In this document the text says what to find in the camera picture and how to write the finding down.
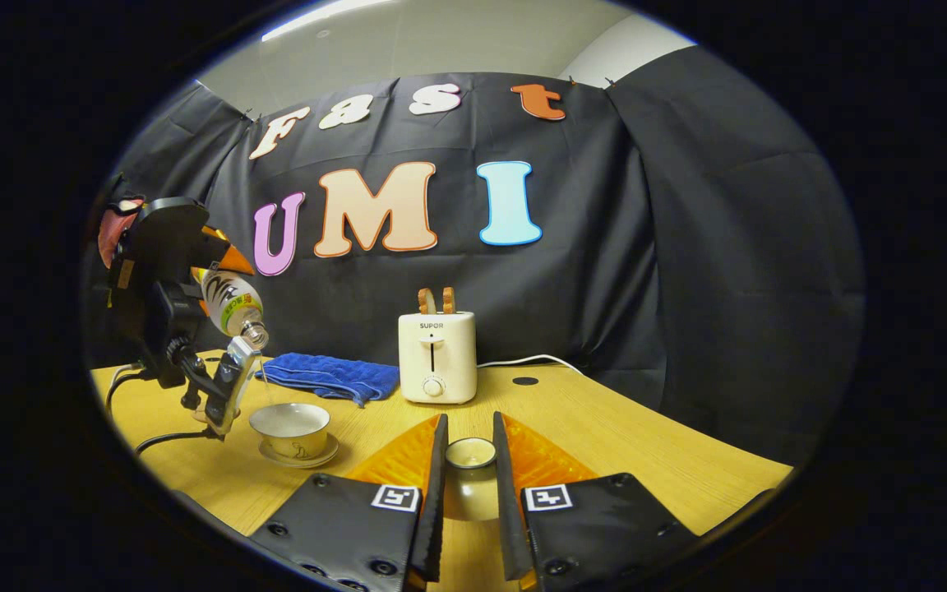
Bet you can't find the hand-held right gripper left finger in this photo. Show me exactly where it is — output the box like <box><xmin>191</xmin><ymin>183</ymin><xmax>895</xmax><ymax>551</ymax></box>
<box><xmin>247</xmin><ymin>413</ymin><xmax>450</xmax><ymax>592</ymax></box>

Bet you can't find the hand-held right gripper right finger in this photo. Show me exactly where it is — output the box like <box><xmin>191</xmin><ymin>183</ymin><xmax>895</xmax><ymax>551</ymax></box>
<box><xmin>492</xmin><ymin>411</ymin><xmax>700</xmax><ymax>592</ymax></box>

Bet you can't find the clear plastic water bottle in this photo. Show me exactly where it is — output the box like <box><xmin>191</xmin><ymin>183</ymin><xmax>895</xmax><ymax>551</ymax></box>
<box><xmin>191</xmin><ymin>265</ymin><xmax>270</xmax><ymax>350</ymax></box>

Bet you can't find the cream ceramic teacup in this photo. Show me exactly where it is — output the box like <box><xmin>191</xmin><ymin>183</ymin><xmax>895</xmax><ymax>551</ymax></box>
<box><xmin>248</xmin><ymin>402</ymin><xmax>332</xmax><ymax>460</ymax></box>

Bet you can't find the cream ceramic saucer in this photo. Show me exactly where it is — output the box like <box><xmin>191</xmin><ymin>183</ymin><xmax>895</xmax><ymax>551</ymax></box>
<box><xmin>258</xmin><ymin>433</ymin><xmax>341</xmax><ymax>469</ymax></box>

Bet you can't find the cream toaster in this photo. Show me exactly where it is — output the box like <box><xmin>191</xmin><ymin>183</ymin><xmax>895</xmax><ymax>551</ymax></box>
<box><xmin>397</xmin><ymin>311</ymin><xmax>478</xmax><ymax>405</ymax></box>

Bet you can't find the blue towel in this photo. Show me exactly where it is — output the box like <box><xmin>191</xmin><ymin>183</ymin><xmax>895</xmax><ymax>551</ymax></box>
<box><xmin>256</xmin><ymin>353</ymin><xmax>401</xmax><ymax>409</ymax></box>

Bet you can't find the black backdrop cloth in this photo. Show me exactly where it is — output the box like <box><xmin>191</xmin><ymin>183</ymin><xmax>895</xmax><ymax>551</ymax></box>
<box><xmin>83</xmin><ymin>45</ymin><xmax>865</xmax><ymax>465</ymax></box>

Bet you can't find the black cable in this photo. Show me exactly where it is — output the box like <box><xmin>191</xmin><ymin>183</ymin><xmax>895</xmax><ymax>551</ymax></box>
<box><xmin>104</xmin><ymin>366</ymin><xmax>150</xmax><ymax>420</ymax></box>
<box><xmin>135</xmin><ymin>429</ymin><xmax>224</xmax><ymax>456</ymax></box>

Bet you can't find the white power cord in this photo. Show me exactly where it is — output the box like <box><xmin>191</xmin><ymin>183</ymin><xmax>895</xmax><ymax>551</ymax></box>
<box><xmin>476</xmin><ymin>354</ymin><xmax>585</xmax><ymax>377</ymax></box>

